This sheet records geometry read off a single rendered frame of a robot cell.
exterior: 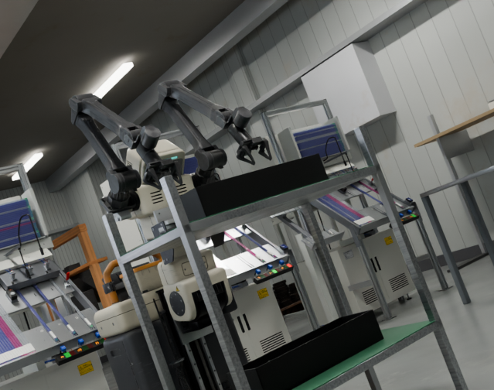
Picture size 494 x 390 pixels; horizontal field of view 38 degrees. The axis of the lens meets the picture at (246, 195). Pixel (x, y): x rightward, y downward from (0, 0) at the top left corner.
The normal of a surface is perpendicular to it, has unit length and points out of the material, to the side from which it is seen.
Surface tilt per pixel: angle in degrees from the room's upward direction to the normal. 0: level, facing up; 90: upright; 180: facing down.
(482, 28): 90
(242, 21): 90
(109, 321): 90
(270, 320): 90
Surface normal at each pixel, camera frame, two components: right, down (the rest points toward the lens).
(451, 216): -0.76, 0.23
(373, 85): 0.55, -0.28
